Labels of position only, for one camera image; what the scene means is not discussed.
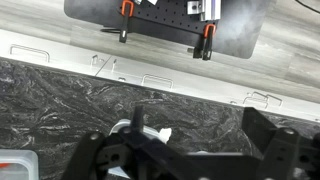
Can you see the black perforated breadboard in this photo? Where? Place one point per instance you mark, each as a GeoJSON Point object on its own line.
{"type": "Point", "coordinates": [166, 13]}

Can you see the white crumpled paper scrap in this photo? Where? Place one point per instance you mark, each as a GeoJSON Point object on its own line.
{"type": "Point", "coordinates": [165, 134]}

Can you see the black perforated mounting board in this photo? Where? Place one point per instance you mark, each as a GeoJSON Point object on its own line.
{"type": "Point", "coordinates": [240, 26]}

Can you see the clear plastic lunch box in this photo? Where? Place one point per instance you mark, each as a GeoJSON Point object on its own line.
{"type": "Point", "coordinates": [18, 166]}

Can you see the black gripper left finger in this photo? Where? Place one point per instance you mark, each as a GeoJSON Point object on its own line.
{"type": "Point", "coordinates": [88, 150]}

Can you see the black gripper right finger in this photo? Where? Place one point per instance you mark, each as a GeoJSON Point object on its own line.
{"type": "Point", "coordinates": [283, 150]}

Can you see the white mug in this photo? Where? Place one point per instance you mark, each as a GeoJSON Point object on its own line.
{"type": "Point", "coordinates": [151, 132]}

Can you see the silver aluminium extrusion bracket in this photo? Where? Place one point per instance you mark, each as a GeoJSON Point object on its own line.
{"type": "Point", "coordinates": [210, 8]}

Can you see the orange black bar clamp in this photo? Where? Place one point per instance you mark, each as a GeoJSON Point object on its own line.
{"type": "Point", "coordinates": [125, 23]}
{"type": "Point", "coordinates": [207, 41]}

